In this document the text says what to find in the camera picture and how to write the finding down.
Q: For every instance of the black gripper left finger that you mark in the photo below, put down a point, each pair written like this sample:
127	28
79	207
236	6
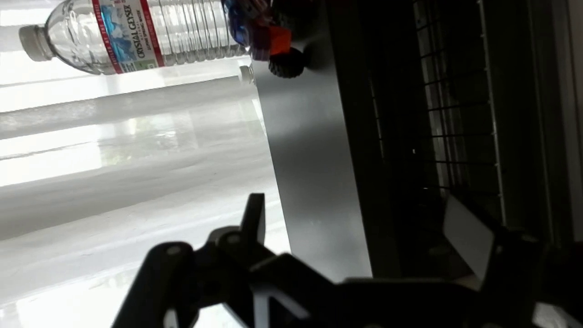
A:
183	285

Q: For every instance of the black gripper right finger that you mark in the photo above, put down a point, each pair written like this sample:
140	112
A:
467	238

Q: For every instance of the black framed tray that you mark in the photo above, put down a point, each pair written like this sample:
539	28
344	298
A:
389	152

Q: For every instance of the metal oven rack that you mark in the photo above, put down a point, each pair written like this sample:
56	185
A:
462	92

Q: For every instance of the black toaster oven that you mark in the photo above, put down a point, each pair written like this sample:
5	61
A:
311	170

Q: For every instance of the clear water bottle red label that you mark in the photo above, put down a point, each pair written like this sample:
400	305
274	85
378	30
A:
134	34

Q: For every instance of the small blue toy car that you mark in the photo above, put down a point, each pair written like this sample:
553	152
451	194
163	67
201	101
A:
267	34

